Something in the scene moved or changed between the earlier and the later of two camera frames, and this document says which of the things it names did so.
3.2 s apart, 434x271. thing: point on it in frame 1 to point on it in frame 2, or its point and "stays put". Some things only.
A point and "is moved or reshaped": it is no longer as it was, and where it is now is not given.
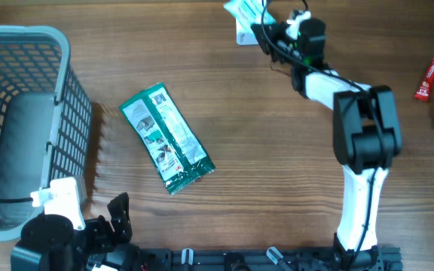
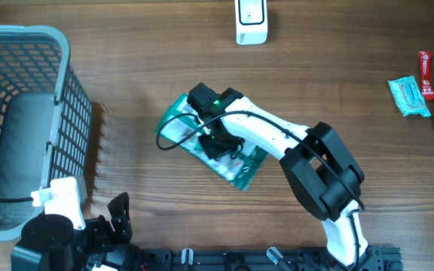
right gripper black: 276,30 to 214,152
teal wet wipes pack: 250,12 to 408,96
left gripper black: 105,242 stays put
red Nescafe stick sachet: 424,90 is moved or reshaped
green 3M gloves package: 178,156 to 182,127
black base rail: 261,260 stays put
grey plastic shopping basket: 34,123 stays put
